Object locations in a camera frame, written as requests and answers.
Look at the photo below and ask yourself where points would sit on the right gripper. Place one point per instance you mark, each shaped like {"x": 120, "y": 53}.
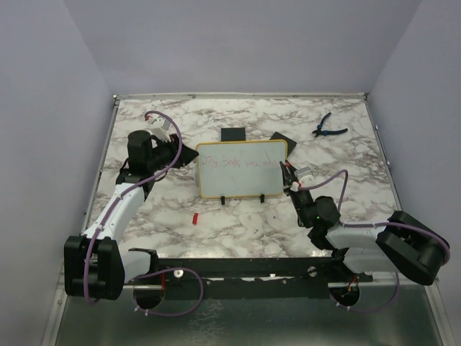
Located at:
{"x": 289, "y": 176}

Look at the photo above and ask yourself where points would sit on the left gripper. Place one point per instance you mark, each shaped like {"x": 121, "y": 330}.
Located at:
{"x": 186, "y": 156}

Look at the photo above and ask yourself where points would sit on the red marker cap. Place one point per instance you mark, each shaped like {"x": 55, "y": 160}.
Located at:
{"x": 195, "y": 218}

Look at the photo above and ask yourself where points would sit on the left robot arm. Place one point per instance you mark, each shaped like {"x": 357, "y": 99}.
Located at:
{"x": 94, "y": 267}

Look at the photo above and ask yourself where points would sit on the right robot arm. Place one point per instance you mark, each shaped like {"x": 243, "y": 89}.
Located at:
{"x": 400, "y": 244}

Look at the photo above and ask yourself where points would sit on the yellow framed whiteboard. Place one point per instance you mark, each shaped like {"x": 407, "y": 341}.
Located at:
{"x": 240, "y": 169}

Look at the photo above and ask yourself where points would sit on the black square block left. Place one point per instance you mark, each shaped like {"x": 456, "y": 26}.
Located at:
{"x": 232, "y": 134}

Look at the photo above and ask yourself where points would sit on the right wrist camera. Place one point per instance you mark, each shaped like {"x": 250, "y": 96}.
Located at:
{"x": 305, "y": 179}

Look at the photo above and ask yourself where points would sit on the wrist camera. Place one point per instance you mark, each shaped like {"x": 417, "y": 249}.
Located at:
{"x": 159, "y": 126}
{"x": 305, "y": 179}

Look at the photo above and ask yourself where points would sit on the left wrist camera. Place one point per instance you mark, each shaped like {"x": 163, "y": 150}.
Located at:
{"x": 159, "y": 126}

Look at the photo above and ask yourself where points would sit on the metal table frame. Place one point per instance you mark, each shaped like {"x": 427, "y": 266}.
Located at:
{"x": 332, "y": 132}

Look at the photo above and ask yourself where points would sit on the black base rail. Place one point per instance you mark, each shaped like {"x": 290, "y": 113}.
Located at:
{"x": 253, "y": 278}

